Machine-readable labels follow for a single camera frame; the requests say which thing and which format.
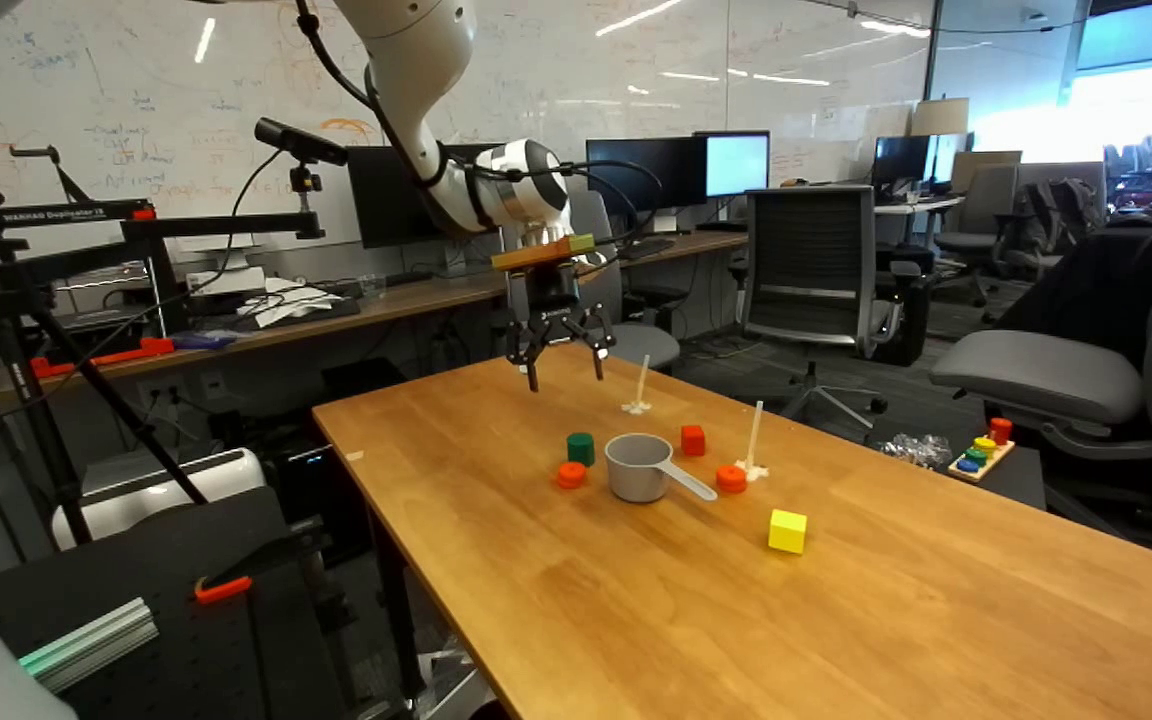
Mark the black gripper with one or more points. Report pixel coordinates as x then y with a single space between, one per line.
551 309

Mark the green octagonal block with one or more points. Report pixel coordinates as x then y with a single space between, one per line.
582 450

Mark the red-orange cube block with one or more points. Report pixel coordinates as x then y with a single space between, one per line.
569 474

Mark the grey plastic pot with handle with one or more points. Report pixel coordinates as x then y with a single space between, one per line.
640 470

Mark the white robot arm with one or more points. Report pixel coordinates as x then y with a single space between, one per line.
418 52

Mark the orange round block with hole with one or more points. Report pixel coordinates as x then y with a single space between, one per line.
692 440

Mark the black computer monitor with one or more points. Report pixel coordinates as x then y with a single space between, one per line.
644 172

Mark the small orange round block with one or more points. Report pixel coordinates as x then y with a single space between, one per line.
731 478

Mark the lit computer monitor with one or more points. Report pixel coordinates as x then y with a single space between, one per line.
737 160

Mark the black mesh office chair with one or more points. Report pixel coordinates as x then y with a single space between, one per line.
818 282

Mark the yellow cube block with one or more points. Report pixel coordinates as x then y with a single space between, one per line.
784 529

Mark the colourful wooden stacking toy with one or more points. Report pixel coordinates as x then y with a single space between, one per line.
987 450

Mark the long wooden desk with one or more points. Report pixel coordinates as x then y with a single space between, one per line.
442 292

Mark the grey office chair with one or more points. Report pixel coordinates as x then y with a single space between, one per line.
1070 365

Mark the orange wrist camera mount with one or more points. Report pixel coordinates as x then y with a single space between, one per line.
542 254

